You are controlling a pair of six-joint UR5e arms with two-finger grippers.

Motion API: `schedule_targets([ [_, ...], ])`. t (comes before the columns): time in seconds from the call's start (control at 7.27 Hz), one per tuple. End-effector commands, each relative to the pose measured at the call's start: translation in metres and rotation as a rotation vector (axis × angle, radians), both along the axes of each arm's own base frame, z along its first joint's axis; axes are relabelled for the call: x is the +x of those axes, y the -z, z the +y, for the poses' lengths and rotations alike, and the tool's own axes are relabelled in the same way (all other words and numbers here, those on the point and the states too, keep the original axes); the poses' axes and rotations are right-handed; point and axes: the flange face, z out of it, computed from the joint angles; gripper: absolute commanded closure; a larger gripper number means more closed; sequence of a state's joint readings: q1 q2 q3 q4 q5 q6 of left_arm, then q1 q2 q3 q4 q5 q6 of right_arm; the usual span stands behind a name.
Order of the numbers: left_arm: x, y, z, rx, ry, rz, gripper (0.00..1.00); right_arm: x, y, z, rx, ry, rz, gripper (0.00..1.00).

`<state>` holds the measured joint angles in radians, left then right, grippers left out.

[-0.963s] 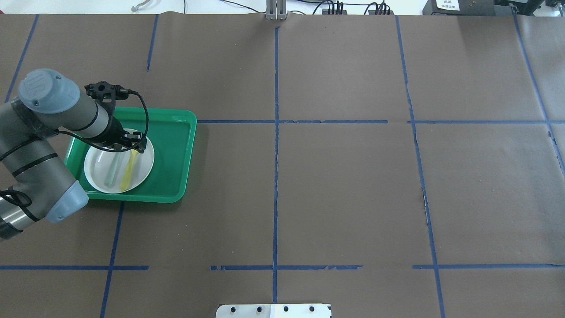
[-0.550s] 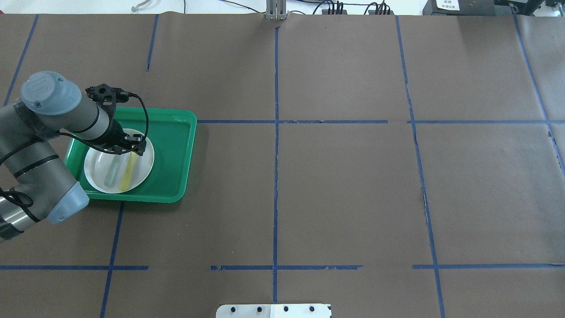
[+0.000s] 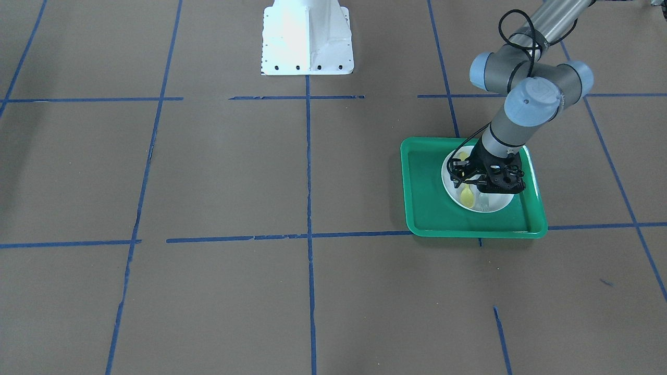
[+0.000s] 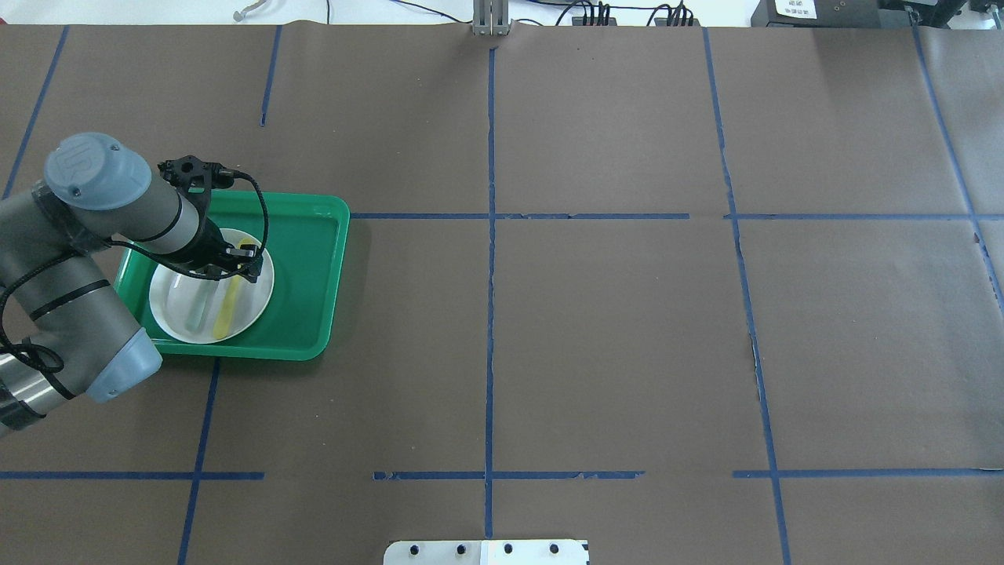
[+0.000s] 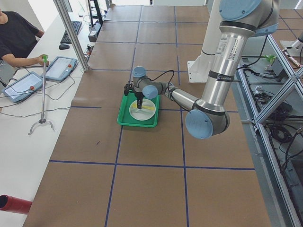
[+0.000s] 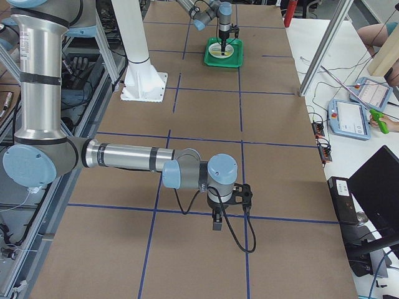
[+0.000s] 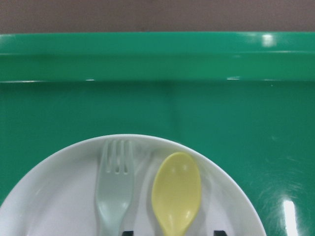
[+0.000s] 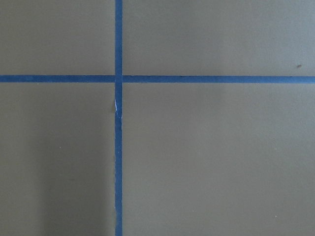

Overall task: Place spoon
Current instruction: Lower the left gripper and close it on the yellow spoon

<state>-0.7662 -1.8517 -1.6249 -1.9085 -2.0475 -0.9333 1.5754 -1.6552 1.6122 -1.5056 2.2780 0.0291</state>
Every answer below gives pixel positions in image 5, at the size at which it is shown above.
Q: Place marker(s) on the white round plate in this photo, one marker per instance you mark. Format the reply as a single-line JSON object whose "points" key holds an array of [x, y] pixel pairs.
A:
{"points": [[141, 116]]}

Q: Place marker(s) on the red cylinder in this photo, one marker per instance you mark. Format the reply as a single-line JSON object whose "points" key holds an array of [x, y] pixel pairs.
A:
{"points": [[14, 205]]}

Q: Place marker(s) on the green handled reacher grabber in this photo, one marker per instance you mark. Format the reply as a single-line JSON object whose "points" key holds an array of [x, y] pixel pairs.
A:
{"points": [[42, 119]]}

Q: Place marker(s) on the aluminium frame post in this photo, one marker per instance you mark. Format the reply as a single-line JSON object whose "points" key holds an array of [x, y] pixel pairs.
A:
{"points": [[64, 14]]}

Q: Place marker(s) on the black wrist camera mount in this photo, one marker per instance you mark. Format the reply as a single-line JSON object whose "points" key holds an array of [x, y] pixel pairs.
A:
{"points": [[128, 88]]}

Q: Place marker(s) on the seated person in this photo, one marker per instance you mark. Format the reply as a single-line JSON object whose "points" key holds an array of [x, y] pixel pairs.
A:
{"points": [[18, 37]]}

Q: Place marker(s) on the green plastic tray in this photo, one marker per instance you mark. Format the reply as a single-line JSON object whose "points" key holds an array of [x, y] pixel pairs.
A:
{"points": [[124, 117]]}

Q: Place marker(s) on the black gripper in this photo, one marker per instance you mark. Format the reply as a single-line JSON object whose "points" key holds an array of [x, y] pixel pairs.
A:
{"points": [[138, 95]]}

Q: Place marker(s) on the black computer mouse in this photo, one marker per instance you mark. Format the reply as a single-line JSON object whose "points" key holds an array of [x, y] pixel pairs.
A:
{"points": [[64, 46]]}

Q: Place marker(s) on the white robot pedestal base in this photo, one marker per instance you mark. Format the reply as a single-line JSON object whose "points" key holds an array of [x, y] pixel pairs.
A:
{"points": [[198, 70]]}

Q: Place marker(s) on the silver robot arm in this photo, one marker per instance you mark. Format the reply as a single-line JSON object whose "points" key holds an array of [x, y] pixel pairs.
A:
{"points": [[240, 20]]}

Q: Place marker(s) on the aluminium side frame rail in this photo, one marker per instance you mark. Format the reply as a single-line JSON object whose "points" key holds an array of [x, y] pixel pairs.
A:
{"points": [[270, 83]]}

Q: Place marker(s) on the near blue teach pendant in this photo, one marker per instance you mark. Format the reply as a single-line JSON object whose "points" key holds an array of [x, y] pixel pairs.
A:
{"points": [[23, 88]]}

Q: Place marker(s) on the blue teach pendant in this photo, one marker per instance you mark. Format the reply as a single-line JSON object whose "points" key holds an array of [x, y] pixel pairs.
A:
{"points": [[60, 68], [23, 88]]}

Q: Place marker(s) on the yellow plastic spoon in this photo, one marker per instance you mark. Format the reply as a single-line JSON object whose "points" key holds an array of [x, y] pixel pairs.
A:
{"points": [[142, 107]]}

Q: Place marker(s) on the black computer box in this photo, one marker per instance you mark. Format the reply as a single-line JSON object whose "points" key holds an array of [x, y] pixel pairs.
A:
{"points": [[93, 32]]}

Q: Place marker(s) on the far blue teach pendant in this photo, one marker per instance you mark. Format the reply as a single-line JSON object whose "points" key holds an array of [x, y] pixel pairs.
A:
{"points": [[60, 68]]}

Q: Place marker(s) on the pale green plastic fork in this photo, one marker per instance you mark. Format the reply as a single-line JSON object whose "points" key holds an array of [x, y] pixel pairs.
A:
{"points": [[143, 110]]}

